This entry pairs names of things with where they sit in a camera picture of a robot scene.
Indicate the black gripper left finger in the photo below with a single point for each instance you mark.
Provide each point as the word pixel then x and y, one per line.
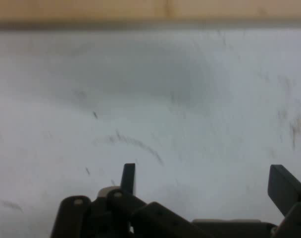
pixel 108 210

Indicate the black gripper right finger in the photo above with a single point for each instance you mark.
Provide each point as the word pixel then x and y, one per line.
pixel 286 188

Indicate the bamboo cutting board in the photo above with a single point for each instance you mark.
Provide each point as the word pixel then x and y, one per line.
pixel 145 10

